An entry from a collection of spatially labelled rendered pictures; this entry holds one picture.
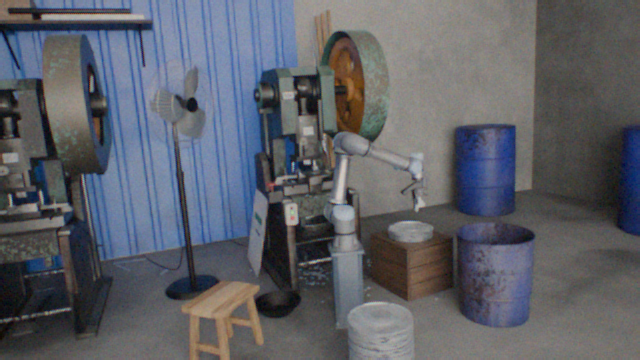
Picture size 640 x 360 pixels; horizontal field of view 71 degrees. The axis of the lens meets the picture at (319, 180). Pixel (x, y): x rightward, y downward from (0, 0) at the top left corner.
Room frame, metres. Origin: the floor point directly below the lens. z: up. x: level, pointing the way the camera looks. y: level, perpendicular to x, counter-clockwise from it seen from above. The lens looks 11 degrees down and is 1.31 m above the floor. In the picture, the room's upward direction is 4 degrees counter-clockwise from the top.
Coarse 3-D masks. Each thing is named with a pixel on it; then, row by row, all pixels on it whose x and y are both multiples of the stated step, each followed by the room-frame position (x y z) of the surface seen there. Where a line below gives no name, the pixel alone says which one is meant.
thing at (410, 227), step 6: (402, 222) 3.04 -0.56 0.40; (408, 222) 3.03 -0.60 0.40; (414, 222) 3.03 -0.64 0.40; (420, 222) 3.01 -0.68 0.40; (390, 228) 2.92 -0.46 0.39; (396, 228) 2.92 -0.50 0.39; (402, 228) 2.89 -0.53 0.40; (408, 228) 2.88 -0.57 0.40; (414, 228) 2.87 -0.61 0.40; (420, 228) 2.88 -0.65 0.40; (426, 228) 2.87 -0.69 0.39; (432, 228) 2.86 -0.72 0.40; (402, 234) 2.78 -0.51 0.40; (408, 234) 2.76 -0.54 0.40; (414, 234) 2.75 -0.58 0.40; (420, 234) 2.76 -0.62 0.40
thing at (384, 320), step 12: (360, 312) 1.93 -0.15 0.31; (372, 312) 1.91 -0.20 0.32; (384, 312) 1.90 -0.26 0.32; (396, 312) 1.91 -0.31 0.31; (408, 312) 1.90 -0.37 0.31; (360, 324) 1.82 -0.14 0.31; (372, 324) 1.81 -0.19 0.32; (384, 324) 1.80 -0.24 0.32; (396, 324) 1.80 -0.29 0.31; (408, 324) 1.79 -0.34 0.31
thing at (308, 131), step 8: (304, 120) 3.14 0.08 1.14; (312, 120) 3.16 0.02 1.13; (304, 128) 3.14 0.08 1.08; (312, 128) 3.16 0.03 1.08; (304, 136) 3.14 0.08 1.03; (312, 136) 3.16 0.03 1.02; (296, 144) 3.18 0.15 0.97; (304, 144) 3.12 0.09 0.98; (312, 144) 3.13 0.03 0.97; (296, 152) 3.19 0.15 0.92; (304, 152) 3.11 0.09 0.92; (312, 152) 3.13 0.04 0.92
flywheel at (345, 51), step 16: (336, 48) 3.45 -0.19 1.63; (352, 48) 3.19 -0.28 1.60; (336, 64) 3.55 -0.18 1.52; (336, 80) 3.58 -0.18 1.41; (352, 80) 3.29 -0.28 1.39; (336, 96) 3.58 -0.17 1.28; (352, 96) 3.29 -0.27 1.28; (336, 112) 3.57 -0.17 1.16; (352, 112) 3.32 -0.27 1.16; (352, 128) 3.33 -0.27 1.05
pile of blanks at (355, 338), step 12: (348, 324) 1.83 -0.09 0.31; (348, 336) 1.85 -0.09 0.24; (360, 336) 1.76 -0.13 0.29; (372, 336) 1.74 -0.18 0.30; (384, 336) 1.72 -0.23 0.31; (396, 336) 1.73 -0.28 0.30; (408, 336) 1.77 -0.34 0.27; (360, 348) 1.76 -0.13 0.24; (372, 348) 1.73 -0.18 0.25; (384, 348) 1.73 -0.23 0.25; (396, 348) 1.74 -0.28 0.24; (408, 348) 1.76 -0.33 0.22
